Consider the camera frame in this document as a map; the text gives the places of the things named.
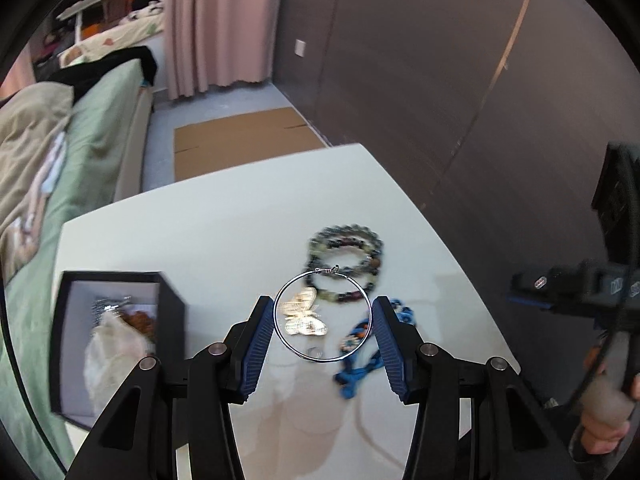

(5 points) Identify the blue braided knot ornament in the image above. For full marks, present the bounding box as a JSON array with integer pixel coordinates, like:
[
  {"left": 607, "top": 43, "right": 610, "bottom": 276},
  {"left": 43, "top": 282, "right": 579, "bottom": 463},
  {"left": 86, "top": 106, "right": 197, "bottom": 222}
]
[{"left": 333, "top": 298, "right": 419, "bottom": 401}]

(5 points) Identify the floral bedding far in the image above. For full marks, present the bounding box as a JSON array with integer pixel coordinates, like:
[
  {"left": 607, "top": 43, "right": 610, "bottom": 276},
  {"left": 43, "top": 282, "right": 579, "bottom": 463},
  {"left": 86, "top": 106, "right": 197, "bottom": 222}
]
[{"left": 58, "top": 0, "right": 165, "bottom": 68}]

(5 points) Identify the gold butterfly brooch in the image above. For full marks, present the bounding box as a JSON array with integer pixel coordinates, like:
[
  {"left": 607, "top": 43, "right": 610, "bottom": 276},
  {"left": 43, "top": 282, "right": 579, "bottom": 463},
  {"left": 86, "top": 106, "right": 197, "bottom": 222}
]
[{"left": 282, "top": 287, "right": 328, "bottom": 337}]

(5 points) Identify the white small table far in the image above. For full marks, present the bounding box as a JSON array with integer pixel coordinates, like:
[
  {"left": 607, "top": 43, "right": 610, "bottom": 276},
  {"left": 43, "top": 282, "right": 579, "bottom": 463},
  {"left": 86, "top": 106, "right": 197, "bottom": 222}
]
[{"left": 56, "top": 0, "right": 128, "bottom": 44}]

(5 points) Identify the green bed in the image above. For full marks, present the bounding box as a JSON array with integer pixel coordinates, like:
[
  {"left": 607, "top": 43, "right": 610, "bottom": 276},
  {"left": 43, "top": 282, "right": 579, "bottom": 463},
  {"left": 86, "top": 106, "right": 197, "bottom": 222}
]
[{"left": 0, "top": 58, "right": 151, "bottom": 480}]

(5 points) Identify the white organza pouch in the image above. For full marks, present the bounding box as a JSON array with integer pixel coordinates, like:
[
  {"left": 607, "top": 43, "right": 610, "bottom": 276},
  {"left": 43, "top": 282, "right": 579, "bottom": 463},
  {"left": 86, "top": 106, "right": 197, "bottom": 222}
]
[{"left": 84, "top": 312, "right": 155, "bottom": 416}]

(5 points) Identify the person's right hand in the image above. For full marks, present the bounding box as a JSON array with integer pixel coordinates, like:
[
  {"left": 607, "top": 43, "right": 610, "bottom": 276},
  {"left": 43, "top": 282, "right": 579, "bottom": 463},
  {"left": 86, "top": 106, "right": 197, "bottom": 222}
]
[{"left": 579, "top": 340, "right": 639, "bottom": 456}]

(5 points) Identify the black jewelry box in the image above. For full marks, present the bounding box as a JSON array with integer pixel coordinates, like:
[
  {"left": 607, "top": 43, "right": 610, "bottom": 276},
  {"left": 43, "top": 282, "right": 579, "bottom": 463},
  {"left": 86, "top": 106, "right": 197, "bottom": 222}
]
[{"left": 49, "top": 271, "right": 186, "bottom": 429}]

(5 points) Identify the black garment on bed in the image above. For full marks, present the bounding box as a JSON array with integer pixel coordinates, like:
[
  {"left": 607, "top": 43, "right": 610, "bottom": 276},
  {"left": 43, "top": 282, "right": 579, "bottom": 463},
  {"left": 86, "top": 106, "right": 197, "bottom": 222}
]
[{"left": 46, "top": 46, "right": 158, "bottom": 103}]

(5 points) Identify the dark bead bracelet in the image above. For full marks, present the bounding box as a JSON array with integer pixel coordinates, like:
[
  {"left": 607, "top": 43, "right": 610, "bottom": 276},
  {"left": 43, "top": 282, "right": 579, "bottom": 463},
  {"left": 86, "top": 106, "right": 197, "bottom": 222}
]
[{"left": 304, "top": 224, "right": 385, "bottom": 306}]

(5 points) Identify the flat brown cardboard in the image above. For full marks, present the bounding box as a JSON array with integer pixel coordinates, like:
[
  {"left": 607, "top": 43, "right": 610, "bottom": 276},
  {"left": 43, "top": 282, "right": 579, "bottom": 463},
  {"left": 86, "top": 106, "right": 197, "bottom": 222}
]
[{"left": 174, "top": 107, "right": 326, "bottom": 181}]

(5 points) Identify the white wall socket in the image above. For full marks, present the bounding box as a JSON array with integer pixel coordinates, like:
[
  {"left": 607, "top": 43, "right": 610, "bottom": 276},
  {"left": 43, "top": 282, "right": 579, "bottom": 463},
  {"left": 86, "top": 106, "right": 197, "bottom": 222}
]
[{"left": 294, "top": 39, "right": 306, "bottom": 58}]

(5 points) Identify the large silver hoop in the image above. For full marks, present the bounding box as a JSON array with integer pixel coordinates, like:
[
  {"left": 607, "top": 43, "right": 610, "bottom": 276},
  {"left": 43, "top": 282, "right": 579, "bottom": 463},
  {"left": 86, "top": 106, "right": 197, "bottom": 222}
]
[{"left": 273, "top": 266, "right": 373, "bottom": 364}]

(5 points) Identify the pink curtain right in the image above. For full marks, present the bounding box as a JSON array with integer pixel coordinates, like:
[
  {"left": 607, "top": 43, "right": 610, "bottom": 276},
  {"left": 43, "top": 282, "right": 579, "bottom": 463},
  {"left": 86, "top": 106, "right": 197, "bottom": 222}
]
[{"left": 164, "top": 0, "right": 281, "bottom": 100}]

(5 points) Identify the white side table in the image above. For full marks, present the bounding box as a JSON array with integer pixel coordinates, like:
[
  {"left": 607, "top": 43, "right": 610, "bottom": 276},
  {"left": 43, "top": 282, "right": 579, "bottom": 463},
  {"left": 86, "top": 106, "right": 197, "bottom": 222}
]
[{"left": 55, "top": 144, "right": 511, "bottom": 479}]

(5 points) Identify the beige blanket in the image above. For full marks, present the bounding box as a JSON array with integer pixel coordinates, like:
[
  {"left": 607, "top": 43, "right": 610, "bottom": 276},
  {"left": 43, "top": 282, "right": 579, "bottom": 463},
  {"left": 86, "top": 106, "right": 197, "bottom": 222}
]
[{"left": 1, "top": 82, "right": 74, "bottom": 282}]

